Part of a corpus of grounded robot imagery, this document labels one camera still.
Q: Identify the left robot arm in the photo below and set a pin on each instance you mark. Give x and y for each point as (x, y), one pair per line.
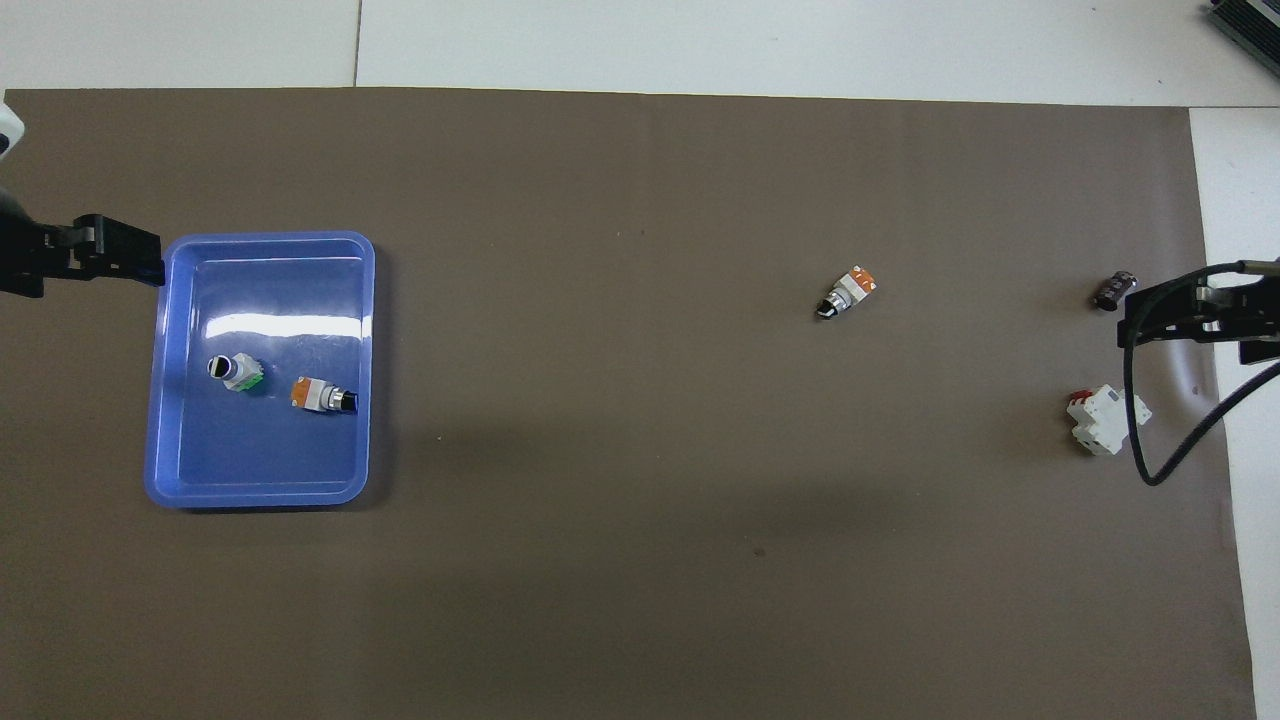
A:
(8, 125)

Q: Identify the blue plastic tray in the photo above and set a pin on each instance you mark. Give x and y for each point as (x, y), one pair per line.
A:
(270, 455)

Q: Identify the white circuit breaker red levers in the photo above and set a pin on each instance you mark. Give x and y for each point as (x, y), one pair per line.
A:
(1103, 425)

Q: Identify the small dark cylindrical component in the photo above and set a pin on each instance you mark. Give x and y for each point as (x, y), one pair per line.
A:
(1112, 292)

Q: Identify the dark finned metal box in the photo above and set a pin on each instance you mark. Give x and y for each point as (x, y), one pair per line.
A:
(1250, 20)

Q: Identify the rotary switch with orange base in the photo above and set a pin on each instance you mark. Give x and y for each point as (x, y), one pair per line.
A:
(315, 395)
(851, 289)

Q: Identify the rotary switch with green base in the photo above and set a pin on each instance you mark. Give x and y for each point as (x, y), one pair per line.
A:
(238, 375)

